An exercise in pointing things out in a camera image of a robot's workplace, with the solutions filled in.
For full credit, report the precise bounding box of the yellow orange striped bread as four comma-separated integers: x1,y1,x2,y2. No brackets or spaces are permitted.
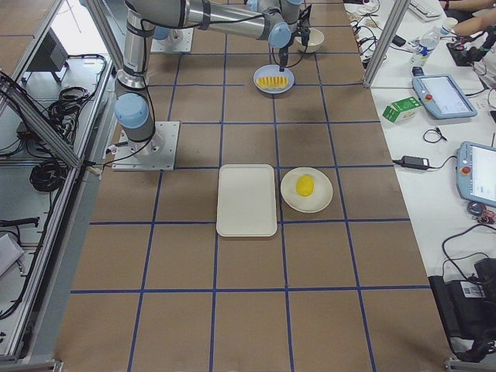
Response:
256,76,290,90

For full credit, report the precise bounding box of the yellow lemon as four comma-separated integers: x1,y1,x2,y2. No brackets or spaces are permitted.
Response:
295,174,315,197

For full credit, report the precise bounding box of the blue teach pendant near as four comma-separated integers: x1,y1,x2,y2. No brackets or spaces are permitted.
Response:
456,141,495,207

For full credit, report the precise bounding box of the black power adapter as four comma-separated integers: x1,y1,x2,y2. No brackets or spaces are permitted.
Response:
401,156,430,171

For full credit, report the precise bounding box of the blue teach pendant far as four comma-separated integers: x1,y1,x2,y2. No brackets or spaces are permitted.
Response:
412,74,477,119

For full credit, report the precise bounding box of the green white box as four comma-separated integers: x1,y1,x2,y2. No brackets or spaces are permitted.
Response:
382,96,422,123

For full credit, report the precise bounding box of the white rectangular tray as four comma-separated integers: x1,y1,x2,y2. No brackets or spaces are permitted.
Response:
216,164,277,237

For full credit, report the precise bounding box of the cream white bowl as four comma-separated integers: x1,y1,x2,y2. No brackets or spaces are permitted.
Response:
294,28,325,53

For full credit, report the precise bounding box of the blue teach pendant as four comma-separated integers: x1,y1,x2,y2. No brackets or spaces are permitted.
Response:
456,141,495,207
412,74,477,119

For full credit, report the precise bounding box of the aluminium frame post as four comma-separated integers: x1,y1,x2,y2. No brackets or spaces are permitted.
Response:
363,0,410,88

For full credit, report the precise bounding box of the blue plate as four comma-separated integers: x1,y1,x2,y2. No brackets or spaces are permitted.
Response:
253,64,295,95

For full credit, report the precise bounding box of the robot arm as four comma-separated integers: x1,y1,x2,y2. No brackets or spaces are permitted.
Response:
142,1,301,48
114,1,301,160

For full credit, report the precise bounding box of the clear water bottle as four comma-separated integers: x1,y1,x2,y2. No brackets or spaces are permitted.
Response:
410,26,441,67

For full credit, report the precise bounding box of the cream plate under lemon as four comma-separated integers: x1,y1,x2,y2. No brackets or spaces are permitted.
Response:
281,167,333,213

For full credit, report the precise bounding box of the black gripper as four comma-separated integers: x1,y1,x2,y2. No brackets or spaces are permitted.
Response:
278,46,289,73
296,5,312,43

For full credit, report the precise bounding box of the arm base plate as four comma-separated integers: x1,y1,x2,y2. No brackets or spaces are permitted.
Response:
111,122,180,171
151,26,194,54

